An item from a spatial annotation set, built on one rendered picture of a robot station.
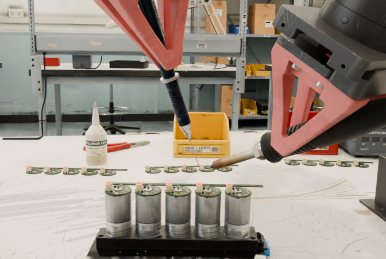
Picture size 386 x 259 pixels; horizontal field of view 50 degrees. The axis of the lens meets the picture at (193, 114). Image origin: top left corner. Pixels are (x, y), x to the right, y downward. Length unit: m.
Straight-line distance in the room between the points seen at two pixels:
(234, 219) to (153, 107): 4.51
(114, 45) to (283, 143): 2.42
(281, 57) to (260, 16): 4.35
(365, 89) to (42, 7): 4.74
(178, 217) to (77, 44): 2.37
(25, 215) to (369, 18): 0.42
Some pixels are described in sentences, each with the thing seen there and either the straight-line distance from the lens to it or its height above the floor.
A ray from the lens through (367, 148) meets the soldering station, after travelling 0.79.
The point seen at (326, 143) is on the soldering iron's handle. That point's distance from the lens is 0.30.
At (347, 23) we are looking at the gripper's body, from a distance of 0.26.
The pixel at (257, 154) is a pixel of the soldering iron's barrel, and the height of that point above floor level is 0.86.
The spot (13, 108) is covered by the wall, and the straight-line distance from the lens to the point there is 5.04.
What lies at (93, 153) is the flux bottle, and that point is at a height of 0.77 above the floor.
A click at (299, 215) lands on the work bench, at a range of 0.52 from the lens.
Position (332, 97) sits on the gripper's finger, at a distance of 0.26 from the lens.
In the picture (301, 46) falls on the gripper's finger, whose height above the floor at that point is 0.95.
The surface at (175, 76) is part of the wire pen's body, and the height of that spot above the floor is 0.92.
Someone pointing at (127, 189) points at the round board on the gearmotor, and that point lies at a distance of 0.40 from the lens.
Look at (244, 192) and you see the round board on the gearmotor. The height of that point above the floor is 0.81.
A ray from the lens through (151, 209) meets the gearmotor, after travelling 0.39.
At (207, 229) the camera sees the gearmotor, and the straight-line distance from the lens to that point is 0.40.
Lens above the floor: 0.95
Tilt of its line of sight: 10 degrees down
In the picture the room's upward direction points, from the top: 1 degrees clockwise
